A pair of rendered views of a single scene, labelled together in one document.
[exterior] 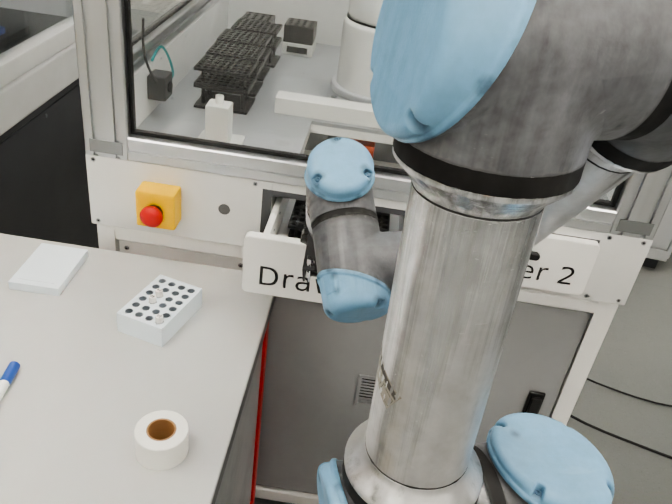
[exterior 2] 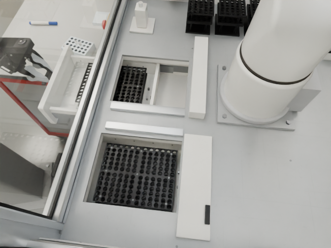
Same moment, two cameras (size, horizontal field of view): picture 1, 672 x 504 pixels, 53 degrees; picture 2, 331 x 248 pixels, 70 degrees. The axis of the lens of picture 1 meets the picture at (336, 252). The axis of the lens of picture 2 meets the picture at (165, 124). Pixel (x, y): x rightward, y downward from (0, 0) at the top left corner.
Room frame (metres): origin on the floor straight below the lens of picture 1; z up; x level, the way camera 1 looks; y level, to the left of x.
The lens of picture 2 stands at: (1.34, -0.51, 1.58)
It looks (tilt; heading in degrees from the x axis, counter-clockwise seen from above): 62 degrees down; 94
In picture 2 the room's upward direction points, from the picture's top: 1 degrees clockwise
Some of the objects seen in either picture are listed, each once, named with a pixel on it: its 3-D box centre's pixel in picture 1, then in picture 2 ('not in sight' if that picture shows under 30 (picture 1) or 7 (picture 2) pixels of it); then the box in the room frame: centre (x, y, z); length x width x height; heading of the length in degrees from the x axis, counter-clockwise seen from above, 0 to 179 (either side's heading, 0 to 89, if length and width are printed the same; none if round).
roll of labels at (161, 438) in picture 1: (161, 439); not in sight; (0.60, 0.20, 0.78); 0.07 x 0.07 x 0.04
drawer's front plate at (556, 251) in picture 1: (510, 256); not in sight; (1.04, -0.32, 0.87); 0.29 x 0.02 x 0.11; 89
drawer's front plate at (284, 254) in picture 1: (330, 274); not in sight; (0.90, 0.00, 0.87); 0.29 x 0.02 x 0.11; 89
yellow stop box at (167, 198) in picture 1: (158, 206); not in sight; (1.04, 0.33, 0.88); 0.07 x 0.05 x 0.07; 89
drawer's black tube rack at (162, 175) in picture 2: not in sight; (138, 177); (1.24, -0.32, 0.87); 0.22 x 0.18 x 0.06; 179
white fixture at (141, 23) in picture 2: not in sight; (141, 15); (1.18, 0.25, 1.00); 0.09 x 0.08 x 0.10; 179
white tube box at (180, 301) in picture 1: (161, 309); not in sight; (0.87, 0.28, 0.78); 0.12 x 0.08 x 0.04; 163
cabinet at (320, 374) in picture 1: (352, 290); not in sight; (1.53, -0.06, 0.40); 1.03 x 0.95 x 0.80; 89
